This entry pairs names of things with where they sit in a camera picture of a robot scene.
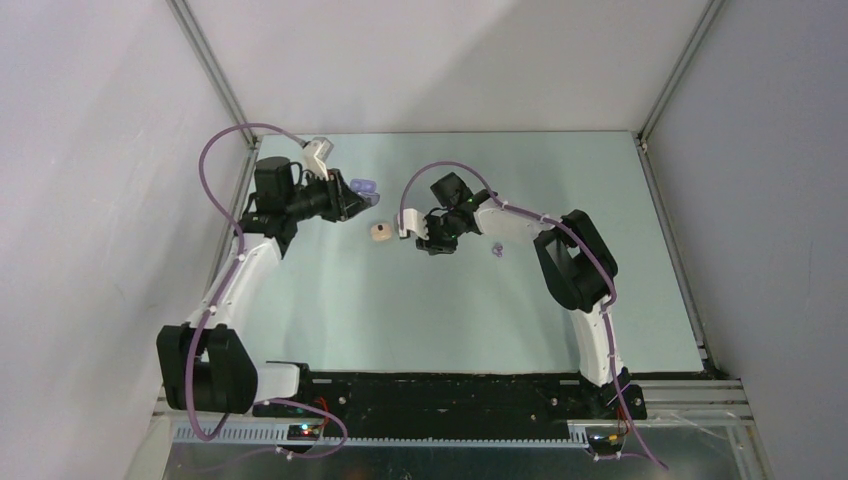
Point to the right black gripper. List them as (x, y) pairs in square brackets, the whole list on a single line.
[(433, 246)]

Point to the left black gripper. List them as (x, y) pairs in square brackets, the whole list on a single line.
[(342, 202)]

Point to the beige earbud charging case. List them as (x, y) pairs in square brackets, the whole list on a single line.
[(381, 232)]

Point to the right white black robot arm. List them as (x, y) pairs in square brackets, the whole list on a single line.
[(577, 266)]

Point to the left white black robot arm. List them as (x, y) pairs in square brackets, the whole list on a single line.
[(204, 363)]

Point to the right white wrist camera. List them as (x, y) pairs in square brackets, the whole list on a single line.
[(412, 222)]

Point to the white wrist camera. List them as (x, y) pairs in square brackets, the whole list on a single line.
[(412, 222), (315, 154)]

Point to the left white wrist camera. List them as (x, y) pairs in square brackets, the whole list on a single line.
[(315, 154)]

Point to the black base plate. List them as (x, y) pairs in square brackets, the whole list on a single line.
[(444, 405)]

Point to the left aluminium corner post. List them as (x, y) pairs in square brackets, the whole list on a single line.
[(204, 53)]

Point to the aluminium corner post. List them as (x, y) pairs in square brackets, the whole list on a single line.
[(691, 48), (204, 53)]

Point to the grey cable duct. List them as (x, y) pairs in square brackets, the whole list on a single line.
[(273, 434)]

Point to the aluminium frame rail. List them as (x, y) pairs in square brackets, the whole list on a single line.
[(660, 389)]

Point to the right aluminium corner post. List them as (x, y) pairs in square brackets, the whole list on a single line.
[(691, 48)]

